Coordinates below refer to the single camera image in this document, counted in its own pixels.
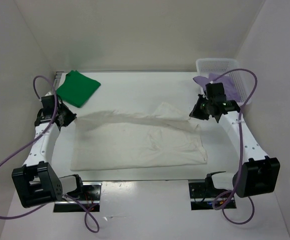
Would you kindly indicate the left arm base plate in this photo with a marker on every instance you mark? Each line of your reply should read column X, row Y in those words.
column 90, row 197

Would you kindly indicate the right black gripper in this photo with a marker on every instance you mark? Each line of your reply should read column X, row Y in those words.
column 196, row 112

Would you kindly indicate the lavender t shirt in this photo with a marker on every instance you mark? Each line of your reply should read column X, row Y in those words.
column 228, row 85

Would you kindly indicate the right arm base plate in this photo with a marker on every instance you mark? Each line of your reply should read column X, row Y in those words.
column 202, row 196

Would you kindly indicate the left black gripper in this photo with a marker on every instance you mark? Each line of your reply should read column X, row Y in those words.
column 71, row 116

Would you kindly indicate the green t shirt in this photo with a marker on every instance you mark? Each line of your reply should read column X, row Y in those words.
column 77, row 88

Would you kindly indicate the white plastic basket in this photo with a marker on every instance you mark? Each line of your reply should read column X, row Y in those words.
column 218, row 66

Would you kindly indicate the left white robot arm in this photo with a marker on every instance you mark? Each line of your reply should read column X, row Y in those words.
column 36, row 182

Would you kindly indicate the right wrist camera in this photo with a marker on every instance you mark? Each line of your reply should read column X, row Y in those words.
column 215, row 92

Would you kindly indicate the cream white t shirt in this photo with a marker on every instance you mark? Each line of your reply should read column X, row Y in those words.
column 115, row 140

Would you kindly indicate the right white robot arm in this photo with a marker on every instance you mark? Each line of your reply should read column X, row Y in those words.
column 259, row 172

